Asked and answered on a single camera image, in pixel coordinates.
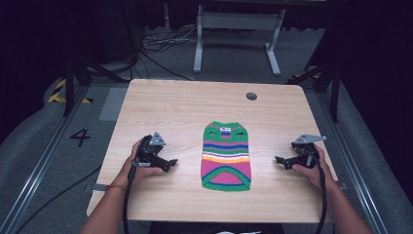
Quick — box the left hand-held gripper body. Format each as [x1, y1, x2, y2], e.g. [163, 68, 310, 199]
[135, 131, 169, 168]

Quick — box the black metal stand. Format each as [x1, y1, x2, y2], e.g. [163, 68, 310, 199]
[286, 61, 343, 124]
[61, 0, 131, 117]

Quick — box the person's left hand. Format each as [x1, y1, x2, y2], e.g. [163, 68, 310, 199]
[113, 138, 164, 190]

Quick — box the grey metal desk frame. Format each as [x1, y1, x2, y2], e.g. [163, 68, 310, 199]
[193, 4, 287, 78]

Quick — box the bundle of floor cables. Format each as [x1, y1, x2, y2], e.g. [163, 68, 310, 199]
[131, 24, 200, 82]

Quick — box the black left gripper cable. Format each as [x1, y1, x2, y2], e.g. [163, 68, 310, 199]
[122, 160, 138, 234]

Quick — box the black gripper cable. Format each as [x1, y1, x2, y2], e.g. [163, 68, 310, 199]
[122, 160, 138, 234]
[306, 149, 328, 234]

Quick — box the yellow black hazard tape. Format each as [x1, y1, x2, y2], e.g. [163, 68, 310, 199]
[47, 78, 94, 105]

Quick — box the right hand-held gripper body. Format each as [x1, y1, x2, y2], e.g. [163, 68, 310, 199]
[290, 134, 327, 170]

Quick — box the thin black floor cable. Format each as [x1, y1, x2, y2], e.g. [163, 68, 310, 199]
[14, 165, 103, 234]

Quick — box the striped knitted pet sweater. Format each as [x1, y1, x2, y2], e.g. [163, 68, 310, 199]
[200, 121, 253, 192]

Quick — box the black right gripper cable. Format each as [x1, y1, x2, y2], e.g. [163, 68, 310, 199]
[306, 149, 328, 234]

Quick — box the person's right hand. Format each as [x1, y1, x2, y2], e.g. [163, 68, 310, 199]
[291, 143, 336, 191]

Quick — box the metal floor rail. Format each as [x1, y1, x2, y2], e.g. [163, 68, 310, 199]
[0, 85, 91, 234]
[316, 92, 389, 234]

